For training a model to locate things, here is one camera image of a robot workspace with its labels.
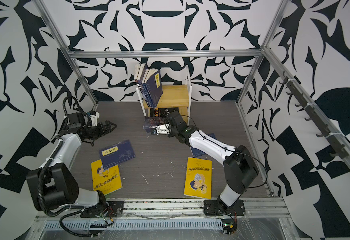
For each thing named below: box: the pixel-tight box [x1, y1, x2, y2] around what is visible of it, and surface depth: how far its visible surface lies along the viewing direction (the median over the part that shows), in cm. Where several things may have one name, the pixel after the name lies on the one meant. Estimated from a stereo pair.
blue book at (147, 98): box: [141, 68, 153, 108], surface depth 83 cm
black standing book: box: [135, 63, 146, 83], surface depth 79 cm
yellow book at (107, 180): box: [91, 159, 123, 196], surface depth 85 cm
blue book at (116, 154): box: [99, 139, 136, 170], surface depth 93 cm
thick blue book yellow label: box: [143, 68, 162, 108], surface depth 84 cm
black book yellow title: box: [149, 107, 179, 118], surface depth 110 cm
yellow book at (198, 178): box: [184, 157, 212, 200], surface depth 84 cm
